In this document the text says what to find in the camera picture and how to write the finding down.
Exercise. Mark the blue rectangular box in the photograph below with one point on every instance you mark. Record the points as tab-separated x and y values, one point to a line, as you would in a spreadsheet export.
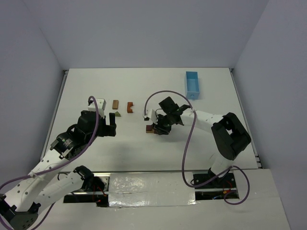
192	85

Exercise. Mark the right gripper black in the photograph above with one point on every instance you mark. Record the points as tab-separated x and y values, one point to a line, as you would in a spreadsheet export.
160	124

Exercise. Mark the orange arch block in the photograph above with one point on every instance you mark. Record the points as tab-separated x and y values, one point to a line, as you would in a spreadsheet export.
129	107

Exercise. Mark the red brown square block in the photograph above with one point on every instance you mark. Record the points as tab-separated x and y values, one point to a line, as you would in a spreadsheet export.
149	127

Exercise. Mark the silver tape patch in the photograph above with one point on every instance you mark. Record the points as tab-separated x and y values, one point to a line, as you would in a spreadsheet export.
151	189

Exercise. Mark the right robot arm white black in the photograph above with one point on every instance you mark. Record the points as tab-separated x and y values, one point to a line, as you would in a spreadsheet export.
230	136

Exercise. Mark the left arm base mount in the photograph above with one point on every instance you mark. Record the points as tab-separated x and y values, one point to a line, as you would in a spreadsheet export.
97	194

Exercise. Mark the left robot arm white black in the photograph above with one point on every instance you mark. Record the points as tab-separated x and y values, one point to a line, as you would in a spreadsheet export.
21	206

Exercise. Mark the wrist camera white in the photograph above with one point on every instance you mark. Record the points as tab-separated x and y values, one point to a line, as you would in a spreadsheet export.
98	104
150	115

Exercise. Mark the light brown rectangular block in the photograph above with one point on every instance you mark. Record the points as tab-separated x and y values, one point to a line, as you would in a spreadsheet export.
115	104

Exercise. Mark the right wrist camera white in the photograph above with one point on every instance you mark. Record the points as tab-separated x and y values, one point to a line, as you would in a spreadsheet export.
150	115

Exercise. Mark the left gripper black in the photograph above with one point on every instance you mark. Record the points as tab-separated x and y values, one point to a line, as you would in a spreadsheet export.
105	129

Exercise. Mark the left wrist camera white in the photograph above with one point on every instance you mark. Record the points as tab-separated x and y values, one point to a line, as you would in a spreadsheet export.
98	104

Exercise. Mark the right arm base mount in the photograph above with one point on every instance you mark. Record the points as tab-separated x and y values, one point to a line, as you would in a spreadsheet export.
216	189

